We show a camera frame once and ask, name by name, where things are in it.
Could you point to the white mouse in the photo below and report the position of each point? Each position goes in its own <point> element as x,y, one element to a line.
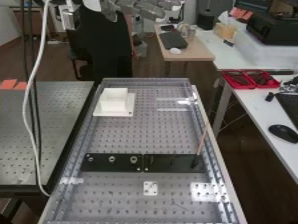
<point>176,50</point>

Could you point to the small white box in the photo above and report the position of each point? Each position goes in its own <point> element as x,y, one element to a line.
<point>114,99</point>

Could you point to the person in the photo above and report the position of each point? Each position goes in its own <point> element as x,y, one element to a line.
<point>107,46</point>

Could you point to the wooden desk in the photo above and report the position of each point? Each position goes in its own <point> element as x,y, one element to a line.
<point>191,51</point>

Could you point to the cardboard box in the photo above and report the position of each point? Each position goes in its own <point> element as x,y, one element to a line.
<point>224,30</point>

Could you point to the orange blocks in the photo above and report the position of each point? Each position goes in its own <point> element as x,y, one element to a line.
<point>241,13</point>

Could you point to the small white square bracket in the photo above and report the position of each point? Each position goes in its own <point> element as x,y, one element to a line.
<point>151,188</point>

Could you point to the white flat base plate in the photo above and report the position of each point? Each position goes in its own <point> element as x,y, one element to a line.
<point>128,112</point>

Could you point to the black plate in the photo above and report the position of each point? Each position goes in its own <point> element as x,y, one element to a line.
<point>124,163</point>

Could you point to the clear box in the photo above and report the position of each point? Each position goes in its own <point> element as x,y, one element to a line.
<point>178,104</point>
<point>147,140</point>

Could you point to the white desk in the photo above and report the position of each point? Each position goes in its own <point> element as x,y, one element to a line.
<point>261,106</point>

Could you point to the black mouse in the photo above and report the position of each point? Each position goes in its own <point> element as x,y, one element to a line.
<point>284,133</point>

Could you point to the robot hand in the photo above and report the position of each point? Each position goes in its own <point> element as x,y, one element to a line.
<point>147,8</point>

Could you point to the thin stick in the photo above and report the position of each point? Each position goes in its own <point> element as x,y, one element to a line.
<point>203,141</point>

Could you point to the black keyboard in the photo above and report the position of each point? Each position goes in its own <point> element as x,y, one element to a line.
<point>174,40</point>
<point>291,110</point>

